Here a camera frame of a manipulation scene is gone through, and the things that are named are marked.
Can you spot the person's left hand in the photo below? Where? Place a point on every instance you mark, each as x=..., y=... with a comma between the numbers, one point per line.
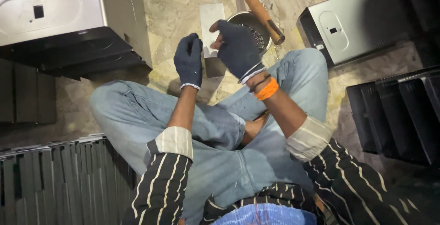
x=188, y=61

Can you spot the person's right hand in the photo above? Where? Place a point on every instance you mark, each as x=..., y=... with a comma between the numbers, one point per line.
x=239, y=51

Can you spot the person's left fingers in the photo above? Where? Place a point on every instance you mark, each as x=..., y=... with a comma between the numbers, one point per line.
x=189, y=43

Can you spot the steel bowl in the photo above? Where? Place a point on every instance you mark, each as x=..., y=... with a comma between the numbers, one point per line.
x=252, y=20

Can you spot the silver metal bangle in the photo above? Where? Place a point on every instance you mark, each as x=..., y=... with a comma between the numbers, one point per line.
x=250, y=72

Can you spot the pile of small metal screws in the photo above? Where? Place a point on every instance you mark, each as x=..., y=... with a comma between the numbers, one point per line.
x=257, y=36

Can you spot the black wrist thread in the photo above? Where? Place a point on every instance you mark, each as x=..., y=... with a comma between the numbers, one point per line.
x=259, y=83

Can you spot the orange wristband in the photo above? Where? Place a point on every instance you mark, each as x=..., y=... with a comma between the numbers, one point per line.
x=267, y=90

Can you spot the person's bare foot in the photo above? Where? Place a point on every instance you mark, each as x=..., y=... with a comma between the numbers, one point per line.
x=253, y=128

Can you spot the stack of black plastic covers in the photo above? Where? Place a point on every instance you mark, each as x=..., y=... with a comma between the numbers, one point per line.
x=79, y=51

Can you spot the person's legs in blue jeans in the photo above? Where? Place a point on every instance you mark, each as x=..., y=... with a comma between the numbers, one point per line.
x=220, y=149

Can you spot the large silver metal casing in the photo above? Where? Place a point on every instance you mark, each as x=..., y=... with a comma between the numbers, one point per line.
x=51, y=8

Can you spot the small silver metal casing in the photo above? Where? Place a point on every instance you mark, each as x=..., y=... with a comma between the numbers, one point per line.
x=357, y=29

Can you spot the row of black plastic panels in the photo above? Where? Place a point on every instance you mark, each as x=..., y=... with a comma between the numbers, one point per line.
x=25, y=91

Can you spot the blue cloth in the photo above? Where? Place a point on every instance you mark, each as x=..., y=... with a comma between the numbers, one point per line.
x=264, y=215

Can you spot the row of grey metal plates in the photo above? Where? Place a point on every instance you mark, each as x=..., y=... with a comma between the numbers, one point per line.
x=58, y=183

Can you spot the person's black striped shirt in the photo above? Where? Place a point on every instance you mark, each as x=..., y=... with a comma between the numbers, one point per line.
x=343, y=187

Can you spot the row of black plastic trays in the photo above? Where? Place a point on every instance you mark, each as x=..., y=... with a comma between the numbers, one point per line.
x=398, y=115

